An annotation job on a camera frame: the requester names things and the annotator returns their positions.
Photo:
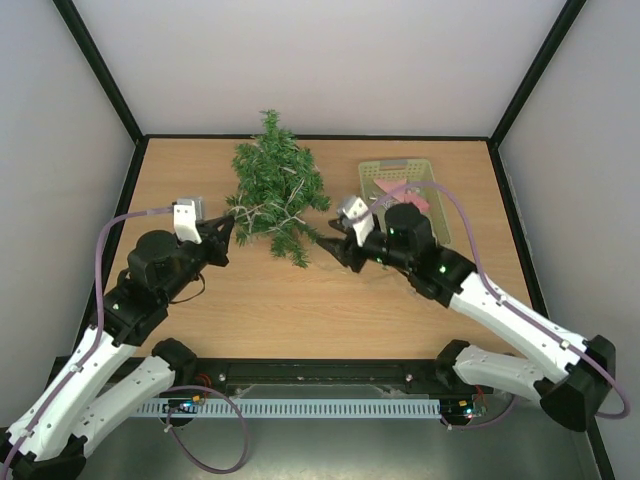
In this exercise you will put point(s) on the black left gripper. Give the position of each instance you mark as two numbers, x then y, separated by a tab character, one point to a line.
210	229

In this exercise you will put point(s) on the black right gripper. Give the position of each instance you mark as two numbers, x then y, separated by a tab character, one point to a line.
355	253

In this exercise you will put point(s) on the small green christmas tree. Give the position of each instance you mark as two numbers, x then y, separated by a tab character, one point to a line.
277	190

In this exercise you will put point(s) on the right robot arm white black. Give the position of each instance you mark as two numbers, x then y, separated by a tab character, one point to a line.
567	375

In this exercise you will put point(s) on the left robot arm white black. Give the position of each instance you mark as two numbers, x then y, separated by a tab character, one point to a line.
55	436

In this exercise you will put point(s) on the pink paper triangle ornament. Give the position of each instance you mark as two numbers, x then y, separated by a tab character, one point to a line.
391	187

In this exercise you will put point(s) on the pink bow ornament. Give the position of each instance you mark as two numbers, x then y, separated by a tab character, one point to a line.
411	197

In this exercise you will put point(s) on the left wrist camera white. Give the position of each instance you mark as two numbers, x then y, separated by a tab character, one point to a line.
187	213

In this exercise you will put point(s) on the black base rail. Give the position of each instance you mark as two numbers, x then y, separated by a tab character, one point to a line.
413	377

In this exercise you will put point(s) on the light blue slotted cable duct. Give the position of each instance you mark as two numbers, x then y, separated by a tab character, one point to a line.
295	409

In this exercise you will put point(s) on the black corner frame post left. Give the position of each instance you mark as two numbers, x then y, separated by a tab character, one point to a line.
89	49

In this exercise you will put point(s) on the black corner frame post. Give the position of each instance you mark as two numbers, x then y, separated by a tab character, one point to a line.
89	49
563	23

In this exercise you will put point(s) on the black corner frame post right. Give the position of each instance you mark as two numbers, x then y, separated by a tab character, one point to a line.
563	23

